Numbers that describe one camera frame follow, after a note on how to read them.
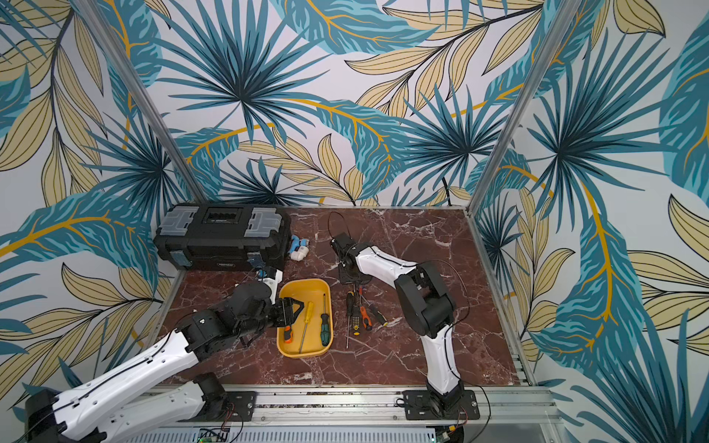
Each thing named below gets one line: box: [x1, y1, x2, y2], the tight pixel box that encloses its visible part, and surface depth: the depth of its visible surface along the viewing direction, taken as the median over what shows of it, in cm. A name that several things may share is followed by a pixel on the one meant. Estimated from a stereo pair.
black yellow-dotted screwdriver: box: [351, 283, 361, 337], surface depth 90 cm
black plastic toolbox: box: [153, 203, 292, 272], surface depth 92 cm
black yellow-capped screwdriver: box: [346, 290, 356, 349], surface depth 93 cm
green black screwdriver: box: [320, 293, 331, 346], surface depth 87 cm
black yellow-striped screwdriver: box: [360, 294, 389, 327], surface depth 91 cm
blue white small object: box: [288, 234, 310, 262], surface depth 105 cm
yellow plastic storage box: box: [276, 278, 335, 359], surface depth 87 cm
